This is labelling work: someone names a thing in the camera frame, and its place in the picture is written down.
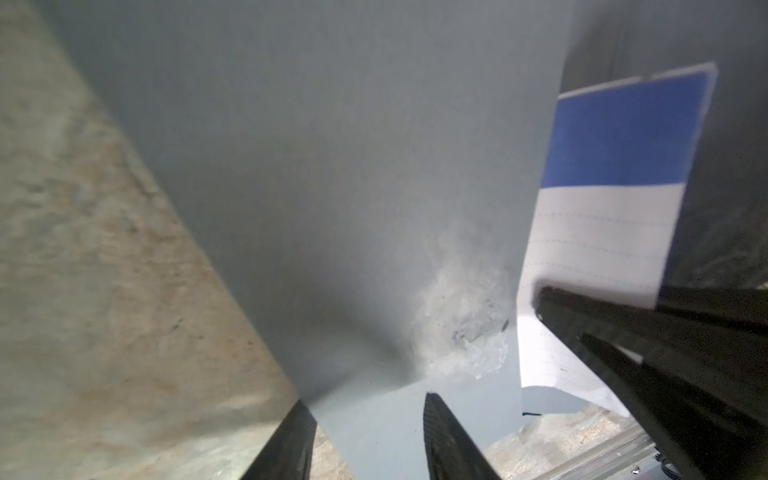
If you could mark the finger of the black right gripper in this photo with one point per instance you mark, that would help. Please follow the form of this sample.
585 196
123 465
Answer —
743 309
699 390

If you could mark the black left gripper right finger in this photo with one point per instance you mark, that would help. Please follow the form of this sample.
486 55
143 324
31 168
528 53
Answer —
450 452

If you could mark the grey envelope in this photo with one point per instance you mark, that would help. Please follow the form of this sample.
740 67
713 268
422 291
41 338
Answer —
361 174

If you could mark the blue floral notepad card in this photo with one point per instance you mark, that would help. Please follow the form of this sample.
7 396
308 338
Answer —
618 164

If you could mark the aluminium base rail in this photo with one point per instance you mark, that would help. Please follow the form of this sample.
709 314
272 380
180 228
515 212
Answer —
628 455

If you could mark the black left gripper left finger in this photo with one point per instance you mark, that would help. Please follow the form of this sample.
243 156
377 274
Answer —
287 455

